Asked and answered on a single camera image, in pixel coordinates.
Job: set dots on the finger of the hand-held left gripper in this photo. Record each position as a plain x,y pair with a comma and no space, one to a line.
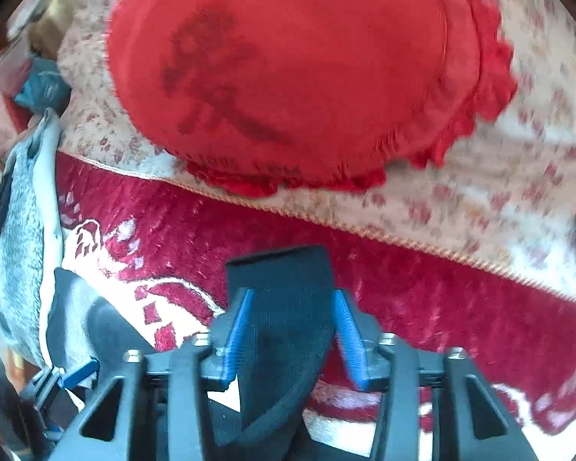
77,374

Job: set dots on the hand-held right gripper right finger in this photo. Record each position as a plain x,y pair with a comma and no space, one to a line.
350,343

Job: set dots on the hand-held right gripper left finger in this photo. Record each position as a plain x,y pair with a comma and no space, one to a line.
237,338

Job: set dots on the black pants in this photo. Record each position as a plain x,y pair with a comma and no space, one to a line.
283,326

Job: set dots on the grey pillow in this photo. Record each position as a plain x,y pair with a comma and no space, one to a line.
19,249

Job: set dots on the beige floral sofa cover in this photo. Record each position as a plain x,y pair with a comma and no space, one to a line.
485,201

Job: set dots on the round red cushion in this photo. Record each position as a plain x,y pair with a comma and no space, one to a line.
293,67

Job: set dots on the teal cloth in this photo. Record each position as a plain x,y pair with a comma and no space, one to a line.
43,86

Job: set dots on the brown cloth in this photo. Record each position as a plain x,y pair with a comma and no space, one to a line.
53,26

